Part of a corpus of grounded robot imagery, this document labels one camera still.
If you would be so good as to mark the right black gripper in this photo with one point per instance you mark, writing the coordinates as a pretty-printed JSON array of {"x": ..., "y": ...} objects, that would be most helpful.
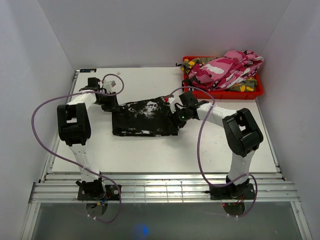
[{"x": 178, "y": 123}]

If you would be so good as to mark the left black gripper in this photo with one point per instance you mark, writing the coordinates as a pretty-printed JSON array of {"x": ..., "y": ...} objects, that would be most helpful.
[{"x": 112, "y": 103}]

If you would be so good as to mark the black white splatter trousers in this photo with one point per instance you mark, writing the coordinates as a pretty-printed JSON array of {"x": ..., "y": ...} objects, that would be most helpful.
[{"x": 143, "y": 118}]

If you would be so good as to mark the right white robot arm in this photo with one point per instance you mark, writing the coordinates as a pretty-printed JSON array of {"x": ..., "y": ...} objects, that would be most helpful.
[{"x": 242, "y": 133}]

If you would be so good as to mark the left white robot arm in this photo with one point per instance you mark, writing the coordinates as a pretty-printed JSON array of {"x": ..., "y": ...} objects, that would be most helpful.
[{"x": 75, "y": 130}]

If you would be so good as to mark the pink camouflage trousers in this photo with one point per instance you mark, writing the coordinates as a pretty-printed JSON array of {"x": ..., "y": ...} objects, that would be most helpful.
[{"x": 248, "y": 60}]

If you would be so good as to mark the red plastic bin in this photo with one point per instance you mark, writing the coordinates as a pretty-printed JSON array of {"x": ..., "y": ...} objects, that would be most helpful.
[{"x": 228, "y": 95}]

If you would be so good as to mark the small blue label sticker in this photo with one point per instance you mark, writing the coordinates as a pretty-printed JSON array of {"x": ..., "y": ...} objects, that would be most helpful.
[{"x": 88, "y": 70}]

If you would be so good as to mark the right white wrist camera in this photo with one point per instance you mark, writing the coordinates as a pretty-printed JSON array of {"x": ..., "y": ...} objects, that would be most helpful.
[{"x": 170, "y": 101}]

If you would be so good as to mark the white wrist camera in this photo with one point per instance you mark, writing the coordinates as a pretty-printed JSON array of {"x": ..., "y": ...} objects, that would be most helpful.
[
  {"x": 170, "y": 101},
  {"x": 108, "y": 87}
]

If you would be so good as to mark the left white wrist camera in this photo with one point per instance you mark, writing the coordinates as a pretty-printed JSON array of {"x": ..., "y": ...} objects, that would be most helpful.
[{"x": 108, "y": 87}]

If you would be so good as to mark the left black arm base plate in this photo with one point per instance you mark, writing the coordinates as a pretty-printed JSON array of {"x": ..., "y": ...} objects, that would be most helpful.
[{"x": 111, "y": 193}]

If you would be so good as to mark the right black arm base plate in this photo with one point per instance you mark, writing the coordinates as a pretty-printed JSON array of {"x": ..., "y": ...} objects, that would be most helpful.
[{"x": 250, "y": 192}]

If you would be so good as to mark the aluminium rail frame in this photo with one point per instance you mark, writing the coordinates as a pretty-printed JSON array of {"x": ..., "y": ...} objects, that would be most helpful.
[{"x": 163, "y": 194}]

